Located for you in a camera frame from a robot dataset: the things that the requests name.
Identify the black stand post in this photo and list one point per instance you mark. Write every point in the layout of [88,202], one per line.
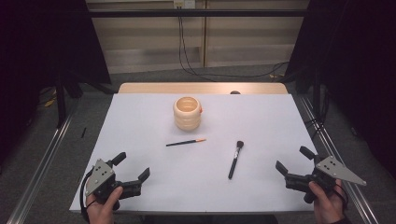
[61,102]

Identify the metal floor rail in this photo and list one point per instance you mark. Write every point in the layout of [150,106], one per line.
[330,140]
[43,161]

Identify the person's right hand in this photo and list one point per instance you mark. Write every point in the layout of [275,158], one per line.
[330,208]

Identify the black curtain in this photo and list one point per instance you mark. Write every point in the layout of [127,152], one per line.
[358,62]
[43,46]

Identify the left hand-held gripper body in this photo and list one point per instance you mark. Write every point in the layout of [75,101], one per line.
[100,175]

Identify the black makeup brush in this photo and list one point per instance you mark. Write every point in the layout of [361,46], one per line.
[235,160]

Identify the wooden table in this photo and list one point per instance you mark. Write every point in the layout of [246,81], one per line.
[174,88]

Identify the white table cover sheet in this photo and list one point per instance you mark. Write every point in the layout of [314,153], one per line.
[255,124]

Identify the person's left hand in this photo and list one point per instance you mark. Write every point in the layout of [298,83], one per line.
[101,213]

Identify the small dark round object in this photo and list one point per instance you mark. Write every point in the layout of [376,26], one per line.
[235,92]

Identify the cream ringed cup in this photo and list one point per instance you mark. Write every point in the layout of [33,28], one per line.
[186,119]

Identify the white wall outlet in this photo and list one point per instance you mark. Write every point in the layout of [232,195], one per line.
[184,3]

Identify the small black stick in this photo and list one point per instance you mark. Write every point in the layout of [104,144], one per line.
[83,132]

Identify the black horizontal frame bar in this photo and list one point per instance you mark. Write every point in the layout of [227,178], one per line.
[199,13]

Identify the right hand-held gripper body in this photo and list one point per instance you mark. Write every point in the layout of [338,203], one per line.
[331,169]

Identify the black pencil with orange end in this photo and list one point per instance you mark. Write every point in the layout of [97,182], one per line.
[183,142]

